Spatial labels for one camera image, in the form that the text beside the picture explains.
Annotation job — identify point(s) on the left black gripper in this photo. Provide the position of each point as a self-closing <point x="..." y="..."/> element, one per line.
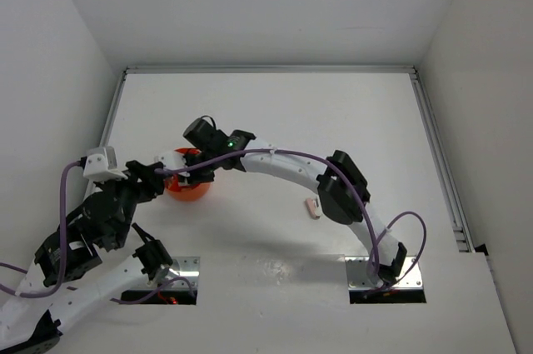
<point x="154" y="184"/>

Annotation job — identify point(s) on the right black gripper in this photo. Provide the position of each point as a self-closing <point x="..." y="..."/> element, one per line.
<point x="193" y="177"/>

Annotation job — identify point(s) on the pink mini stapler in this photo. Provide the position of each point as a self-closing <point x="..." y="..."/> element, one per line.
<point x="313" y="207"/>

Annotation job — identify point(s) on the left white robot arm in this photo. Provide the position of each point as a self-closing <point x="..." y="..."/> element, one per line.
<point x="97" y="205"/>

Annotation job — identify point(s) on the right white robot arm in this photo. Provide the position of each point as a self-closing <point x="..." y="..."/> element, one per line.
<point x="336" y="180"/>

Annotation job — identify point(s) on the orange round organizer container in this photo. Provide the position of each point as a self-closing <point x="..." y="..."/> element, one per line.
<point x="185" y="192"/>

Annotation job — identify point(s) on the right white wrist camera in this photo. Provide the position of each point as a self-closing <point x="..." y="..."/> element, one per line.
<point x="171" y="160"/>

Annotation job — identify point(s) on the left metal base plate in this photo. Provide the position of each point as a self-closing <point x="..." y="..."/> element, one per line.
<point x="185" y="272"/>

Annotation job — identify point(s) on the metal base plate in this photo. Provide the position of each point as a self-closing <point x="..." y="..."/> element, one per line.
<point x="360" y="279"/>
<point x="185" y="272"/>

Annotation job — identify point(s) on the aluminium frame rail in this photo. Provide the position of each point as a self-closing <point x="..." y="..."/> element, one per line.
<point x="271" y="280"/>

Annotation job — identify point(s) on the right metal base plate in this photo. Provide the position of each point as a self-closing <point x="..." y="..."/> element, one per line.
<point x="360" y="279"/>

